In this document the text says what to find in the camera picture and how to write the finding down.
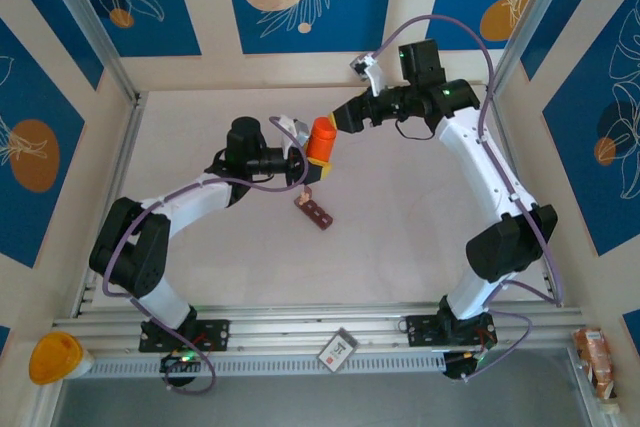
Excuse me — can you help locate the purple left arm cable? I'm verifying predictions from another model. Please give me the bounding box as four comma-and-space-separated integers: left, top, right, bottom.
101, 114, 312, 397

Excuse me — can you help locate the aluminium corner post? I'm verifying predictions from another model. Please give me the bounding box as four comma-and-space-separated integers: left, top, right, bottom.
485, 0, 586, 98
34, 0, 142, 104

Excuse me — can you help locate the brown weekly pill organizer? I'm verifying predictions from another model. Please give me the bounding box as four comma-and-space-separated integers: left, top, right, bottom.
292, 185, 335, 232

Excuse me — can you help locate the black controller board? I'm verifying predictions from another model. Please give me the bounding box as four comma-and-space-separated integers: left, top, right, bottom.
442, 349, 490, 384
158, 350, 202, 388

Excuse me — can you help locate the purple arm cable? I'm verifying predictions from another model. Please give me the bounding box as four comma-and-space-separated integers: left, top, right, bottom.
372, 14, 565, 384
101, 114, 312, 397

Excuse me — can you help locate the aluminium side rail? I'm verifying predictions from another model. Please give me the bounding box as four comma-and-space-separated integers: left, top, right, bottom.
487, 91, 564, 308
74, 94, 146, 318

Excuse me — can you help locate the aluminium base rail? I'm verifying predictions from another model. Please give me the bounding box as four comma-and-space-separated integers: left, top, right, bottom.
52, 300, 587, 354

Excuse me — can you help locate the orange pill bottle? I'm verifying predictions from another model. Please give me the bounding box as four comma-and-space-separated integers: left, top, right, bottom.
304, 115, 340, 164

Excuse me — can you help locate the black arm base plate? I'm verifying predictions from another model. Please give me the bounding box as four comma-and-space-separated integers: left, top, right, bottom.
404, 312, 498, 349
138, 317, 232, 354

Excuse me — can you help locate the grey slotted cable duct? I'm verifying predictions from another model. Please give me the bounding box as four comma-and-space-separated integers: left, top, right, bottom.
82, 353, 450, 378

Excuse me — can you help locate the orange dome lamp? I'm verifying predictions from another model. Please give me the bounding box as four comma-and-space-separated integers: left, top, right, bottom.
28, 332, 96, 387

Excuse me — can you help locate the white card with red mark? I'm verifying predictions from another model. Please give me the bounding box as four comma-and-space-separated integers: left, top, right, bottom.
318, 326, 361, 375

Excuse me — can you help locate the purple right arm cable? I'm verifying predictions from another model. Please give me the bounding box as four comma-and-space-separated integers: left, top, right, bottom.
372, 14, 565, 384

